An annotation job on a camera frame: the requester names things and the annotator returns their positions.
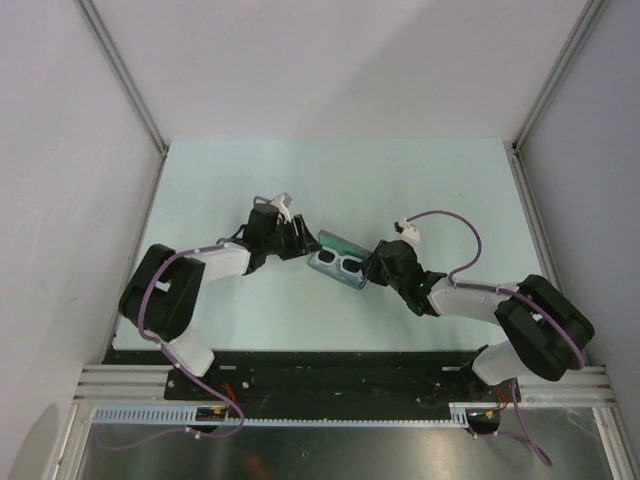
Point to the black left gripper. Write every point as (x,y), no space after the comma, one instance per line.
(310,244)

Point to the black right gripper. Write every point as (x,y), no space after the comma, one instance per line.
(372,267)

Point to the white sunglasses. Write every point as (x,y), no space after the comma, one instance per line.
(345,263)

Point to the dark green glasses case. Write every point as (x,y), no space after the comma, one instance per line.
(344,247)

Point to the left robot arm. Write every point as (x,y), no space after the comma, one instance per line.
(161,296)

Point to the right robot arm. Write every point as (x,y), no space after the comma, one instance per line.
(545,333)

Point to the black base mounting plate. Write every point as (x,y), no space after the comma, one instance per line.
(431,378)

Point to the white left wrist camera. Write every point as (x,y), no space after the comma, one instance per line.
(282,202)

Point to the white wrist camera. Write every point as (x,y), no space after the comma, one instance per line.
(282,202)
(407,232)

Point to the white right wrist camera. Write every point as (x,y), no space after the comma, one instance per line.
(407,232)

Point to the white slotted cable duct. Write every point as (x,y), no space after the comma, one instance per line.
(454,416)

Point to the right side aluminium rail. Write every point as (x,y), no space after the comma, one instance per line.
(533,217)

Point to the aluminium rail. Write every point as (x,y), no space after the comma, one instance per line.
(145,384)
(533,217)

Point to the right aluminium corner post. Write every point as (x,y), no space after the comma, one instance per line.
(575,42)

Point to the aluminium corner post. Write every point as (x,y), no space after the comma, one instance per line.
(575,42)
(110,51)

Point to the aluminium front rail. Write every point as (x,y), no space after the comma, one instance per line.
(145,384)

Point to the left aluminium corner post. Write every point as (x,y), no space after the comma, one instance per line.
(110,51)

